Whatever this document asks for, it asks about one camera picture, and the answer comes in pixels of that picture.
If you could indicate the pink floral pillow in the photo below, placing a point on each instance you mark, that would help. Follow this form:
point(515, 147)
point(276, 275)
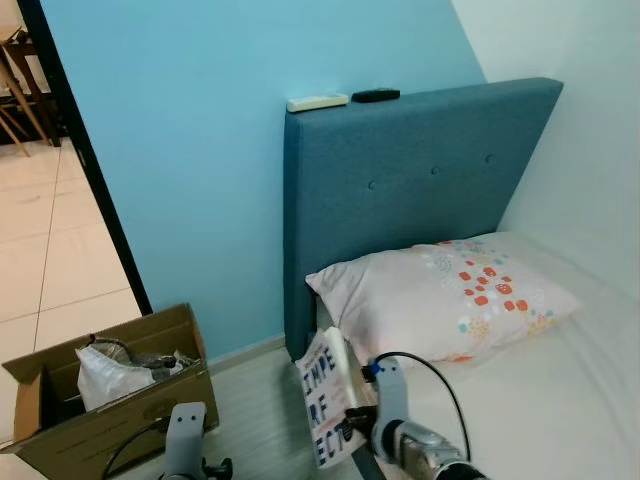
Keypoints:
point(420, 300)

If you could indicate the white remote control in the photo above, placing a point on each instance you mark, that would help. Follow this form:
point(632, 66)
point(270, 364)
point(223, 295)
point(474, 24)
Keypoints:
point(317, 103)

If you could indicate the brown cardboard box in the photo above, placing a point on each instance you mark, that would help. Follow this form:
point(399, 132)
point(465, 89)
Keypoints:
point(110, 435)

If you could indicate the white plastic bag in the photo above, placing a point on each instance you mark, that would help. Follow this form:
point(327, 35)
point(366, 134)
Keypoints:
point(105, 380)

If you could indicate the blue upholstered headboard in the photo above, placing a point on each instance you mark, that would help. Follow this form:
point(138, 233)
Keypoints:
point(400, 180)

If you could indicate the black remote control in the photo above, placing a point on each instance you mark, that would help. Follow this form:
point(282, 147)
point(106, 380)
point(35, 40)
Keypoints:
point(375, 96)

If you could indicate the wooden chair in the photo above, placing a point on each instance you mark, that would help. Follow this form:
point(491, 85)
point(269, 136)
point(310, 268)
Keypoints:
point(20, 90)

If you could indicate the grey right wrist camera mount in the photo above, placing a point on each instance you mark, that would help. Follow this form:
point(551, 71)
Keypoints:
point(390, 395)

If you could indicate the black door frame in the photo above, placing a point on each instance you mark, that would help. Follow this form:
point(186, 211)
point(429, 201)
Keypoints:
point(90, 170)

